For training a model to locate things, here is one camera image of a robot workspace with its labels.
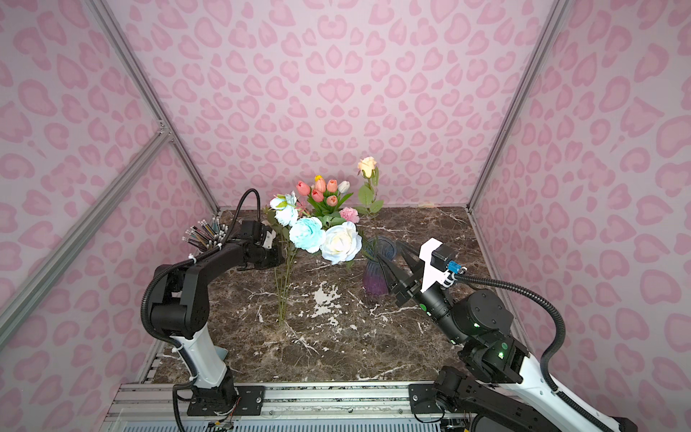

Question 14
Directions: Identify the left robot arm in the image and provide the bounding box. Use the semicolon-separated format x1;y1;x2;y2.
140;220;284;390

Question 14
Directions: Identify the purple glass vase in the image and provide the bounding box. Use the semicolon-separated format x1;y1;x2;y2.
363;236;397;297

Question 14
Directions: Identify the pink tulip bunch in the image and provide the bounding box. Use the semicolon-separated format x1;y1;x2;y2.
296;176;353;217

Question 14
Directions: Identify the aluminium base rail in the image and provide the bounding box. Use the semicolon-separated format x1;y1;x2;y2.
101;381;474;431

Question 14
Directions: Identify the small teal white flower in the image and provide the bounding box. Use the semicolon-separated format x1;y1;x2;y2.
269;192;299;227

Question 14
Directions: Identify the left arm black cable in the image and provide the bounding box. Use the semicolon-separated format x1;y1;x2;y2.
139;187;263;432

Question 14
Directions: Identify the peach rose stem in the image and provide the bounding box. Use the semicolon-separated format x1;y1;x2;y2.
356;157;383;218

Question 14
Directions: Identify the pink pen cup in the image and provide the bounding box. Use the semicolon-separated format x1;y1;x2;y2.
182;216;230;261

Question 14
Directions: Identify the teal carnation flower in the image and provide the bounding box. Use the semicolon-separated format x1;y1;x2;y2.
289;217;326;254

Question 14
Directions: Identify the white cream rose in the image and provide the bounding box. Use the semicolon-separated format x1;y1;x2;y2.
320;221;363;265

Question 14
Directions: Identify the large pink peony stem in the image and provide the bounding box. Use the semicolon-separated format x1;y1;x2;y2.
275;228;297;325

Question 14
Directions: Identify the pink carnation flower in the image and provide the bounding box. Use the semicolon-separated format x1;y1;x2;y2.
339;207;360;224

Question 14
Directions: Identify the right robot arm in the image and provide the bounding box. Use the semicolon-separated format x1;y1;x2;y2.
377;239;638;431

